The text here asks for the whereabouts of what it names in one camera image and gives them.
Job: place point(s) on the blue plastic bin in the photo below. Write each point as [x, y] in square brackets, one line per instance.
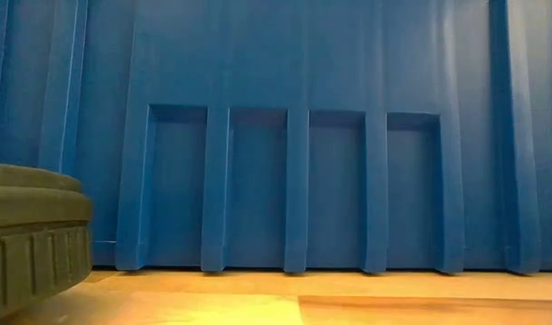
[302, 67]

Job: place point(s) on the black slide sandal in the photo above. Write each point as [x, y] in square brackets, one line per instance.
[31, 207]

